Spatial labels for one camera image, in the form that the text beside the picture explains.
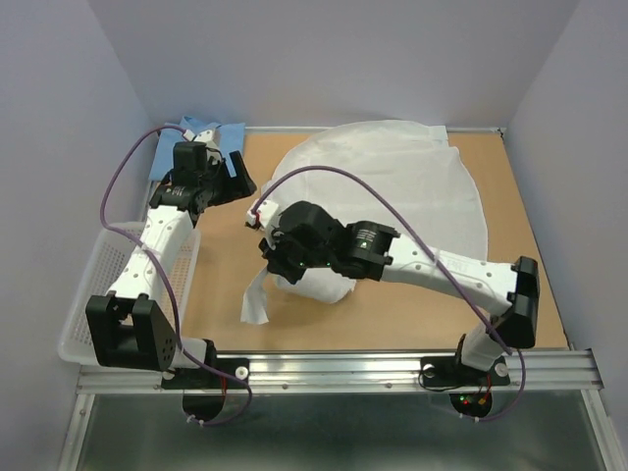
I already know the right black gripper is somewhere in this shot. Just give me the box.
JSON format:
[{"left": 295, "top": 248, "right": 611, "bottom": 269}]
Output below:
[{"left": 259, "top": 227, "right": 333, "bottom": 286}]

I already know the white long sleeve shirt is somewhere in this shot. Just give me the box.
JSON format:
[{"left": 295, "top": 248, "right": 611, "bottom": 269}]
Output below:
[{"left": 239, "top": 120, "right": 490, "bottom": 326}]

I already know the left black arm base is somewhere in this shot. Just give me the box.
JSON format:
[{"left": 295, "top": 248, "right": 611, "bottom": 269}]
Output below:
[{"left": 161, "top": 357, "right": 252, "bottom": 428}]

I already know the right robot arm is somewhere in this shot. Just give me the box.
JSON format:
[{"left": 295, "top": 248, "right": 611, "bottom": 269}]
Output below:
[{"left": 246, "top": 201, "right": 540, "bottom": 388}]

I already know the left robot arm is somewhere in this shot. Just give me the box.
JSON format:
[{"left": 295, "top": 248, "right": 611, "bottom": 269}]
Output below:
[{"left": 85, "top": 141, "right": 256, "bottom": 371}]

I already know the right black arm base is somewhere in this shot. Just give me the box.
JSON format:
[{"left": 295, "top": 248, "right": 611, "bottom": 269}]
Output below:
[{"left": 418, "top": 356, "right": 510, "bottom": 420}]

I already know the folded blue shirt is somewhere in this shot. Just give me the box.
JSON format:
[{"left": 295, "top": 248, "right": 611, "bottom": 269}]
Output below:
[{"left": 148, "top": 116, "right": 245, "bottom": 182}]

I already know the white plastic basket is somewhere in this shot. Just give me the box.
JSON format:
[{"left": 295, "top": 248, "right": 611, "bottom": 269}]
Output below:
[{"left": 58, "top": 230, "right": 201, "bottom": 366}]

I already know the metal front panel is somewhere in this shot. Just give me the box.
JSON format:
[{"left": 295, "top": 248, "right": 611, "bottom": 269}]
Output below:
[{"left": 60, "top": 391, "right": 627, "bottom": 470}]

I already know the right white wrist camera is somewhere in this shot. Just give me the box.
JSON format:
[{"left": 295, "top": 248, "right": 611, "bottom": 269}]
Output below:
[{"left": 244, "top": 200, "right": 281, "bottom": 231}]

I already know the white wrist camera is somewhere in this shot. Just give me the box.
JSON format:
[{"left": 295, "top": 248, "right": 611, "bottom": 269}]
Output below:
[
  {"left": 244, "top": 200, "right": 281, "bottom": 231},
  {"left": 183, "top": 129, "right": 221, "bottom": 153}
]

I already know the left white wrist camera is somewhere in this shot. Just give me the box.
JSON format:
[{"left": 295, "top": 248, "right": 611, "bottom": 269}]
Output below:
[{"left": 183, "top": 129, "right": 221, "bottom": 153}]

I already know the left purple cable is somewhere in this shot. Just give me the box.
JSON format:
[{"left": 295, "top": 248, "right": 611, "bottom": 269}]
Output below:
[{"left": 99, "top": 125, "right": 254, "bottom": 427}]

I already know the aluminium mounting rail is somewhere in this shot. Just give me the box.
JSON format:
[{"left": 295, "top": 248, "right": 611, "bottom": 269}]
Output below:
[{"left": 77, "top": 349, "right": 603, "bottom": 394}]

